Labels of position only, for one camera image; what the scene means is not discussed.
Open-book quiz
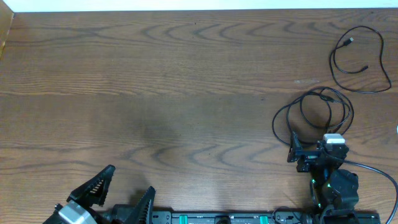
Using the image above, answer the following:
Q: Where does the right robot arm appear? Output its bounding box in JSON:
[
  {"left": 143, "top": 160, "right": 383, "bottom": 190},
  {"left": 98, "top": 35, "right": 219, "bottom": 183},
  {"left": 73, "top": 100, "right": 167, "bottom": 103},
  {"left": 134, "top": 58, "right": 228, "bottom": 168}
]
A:
[{"left": 287, "top": 132, "right": 359, "bottom": 223}]

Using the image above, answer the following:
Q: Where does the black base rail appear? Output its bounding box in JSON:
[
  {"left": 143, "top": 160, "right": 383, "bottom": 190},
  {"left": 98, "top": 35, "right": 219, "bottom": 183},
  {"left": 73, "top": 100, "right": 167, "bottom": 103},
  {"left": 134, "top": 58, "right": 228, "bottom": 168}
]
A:
[{"left": 149, "top": 210, "right": 381, "bottom": 224}]

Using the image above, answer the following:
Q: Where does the wooden side panel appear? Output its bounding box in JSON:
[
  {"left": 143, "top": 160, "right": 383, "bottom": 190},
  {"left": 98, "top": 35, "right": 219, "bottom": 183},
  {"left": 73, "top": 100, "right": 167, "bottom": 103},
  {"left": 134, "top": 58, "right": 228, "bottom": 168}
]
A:
[{"left": 0, "top": 0, "right": 14, "bottom": 55}]

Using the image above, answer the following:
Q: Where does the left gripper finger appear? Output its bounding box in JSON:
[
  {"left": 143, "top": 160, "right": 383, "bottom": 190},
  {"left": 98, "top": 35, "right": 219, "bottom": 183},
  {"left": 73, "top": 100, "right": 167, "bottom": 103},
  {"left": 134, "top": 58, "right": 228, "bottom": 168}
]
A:
[
  {"left": 124, "top": 186, "right": 155, "bottom": 224},
  {"left": 67, "top": 164, "right": 116, "bottom": 207}
]

